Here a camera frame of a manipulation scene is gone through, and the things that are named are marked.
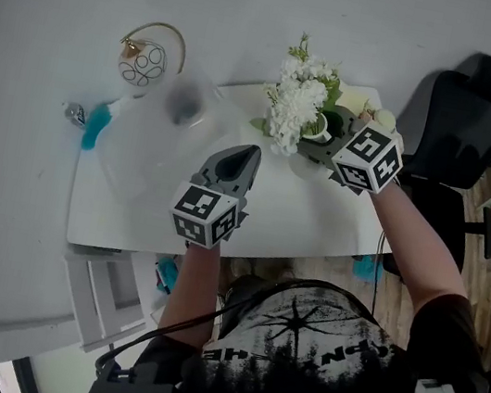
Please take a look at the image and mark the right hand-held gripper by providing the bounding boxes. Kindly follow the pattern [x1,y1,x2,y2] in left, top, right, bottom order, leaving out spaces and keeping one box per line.
[291,99,412,203]

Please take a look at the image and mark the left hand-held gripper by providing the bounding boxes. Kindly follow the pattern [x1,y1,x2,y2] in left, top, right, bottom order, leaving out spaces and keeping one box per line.
[162,130,266,257]

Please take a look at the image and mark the white ceramic vase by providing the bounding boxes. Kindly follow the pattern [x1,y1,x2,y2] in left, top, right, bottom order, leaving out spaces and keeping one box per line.
[285,107,344,184]

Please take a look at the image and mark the white flowers with green leaves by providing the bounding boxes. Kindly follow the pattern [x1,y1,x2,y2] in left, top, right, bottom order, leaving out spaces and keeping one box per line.
[245,25,352,165]

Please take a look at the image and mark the person's left forearm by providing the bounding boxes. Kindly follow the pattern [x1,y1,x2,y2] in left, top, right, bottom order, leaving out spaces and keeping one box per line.
[154,238,228,350]

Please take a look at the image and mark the person's right forearm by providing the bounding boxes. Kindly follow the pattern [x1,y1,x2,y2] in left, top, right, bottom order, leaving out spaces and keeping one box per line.
[351,183,485,324]

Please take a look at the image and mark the white desk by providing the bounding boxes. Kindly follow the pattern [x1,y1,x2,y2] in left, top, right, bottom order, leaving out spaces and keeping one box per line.
[62,38,422,300]

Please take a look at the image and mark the teal plastic item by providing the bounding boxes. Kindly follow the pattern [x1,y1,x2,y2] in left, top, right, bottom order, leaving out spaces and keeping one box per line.
[151,255,182,296]

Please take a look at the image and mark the black mesh office chair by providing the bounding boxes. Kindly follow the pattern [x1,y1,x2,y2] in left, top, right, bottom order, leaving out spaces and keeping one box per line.
[371,40,491,292]

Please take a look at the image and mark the white globe lamp gold arc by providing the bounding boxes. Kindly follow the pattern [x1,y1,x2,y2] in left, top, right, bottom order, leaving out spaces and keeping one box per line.
[107,15,219,132]

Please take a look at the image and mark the teal fluffy cloth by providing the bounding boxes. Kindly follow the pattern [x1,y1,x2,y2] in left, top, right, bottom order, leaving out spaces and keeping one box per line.
[349,250,387,285]

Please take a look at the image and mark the teal fluffy duster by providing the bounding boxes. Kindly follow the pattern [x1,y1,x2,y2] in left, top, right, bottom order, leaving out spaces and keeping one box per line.
[78,87,145,158]

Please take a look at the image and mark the white shelf unit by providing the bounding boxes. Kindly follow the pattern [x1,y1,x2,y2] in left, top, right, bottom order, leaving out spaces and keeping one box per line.
[47,238,161,361]

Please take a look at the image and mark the person's black printed t-shirt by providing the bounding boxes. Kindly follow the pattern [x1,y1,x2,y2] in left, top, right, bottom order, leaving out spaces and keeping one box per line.
[172,257,491,393]

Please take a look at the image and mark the thin black cable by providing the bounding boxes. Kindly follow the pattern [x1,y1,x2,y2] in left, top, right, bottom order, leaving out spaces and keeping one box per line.
[364,228,391,309]

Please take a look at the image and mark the black window frame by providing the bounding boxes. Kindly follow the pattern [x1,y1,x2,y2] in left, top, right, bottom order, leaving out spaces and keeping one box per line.
[0,349,53,393]

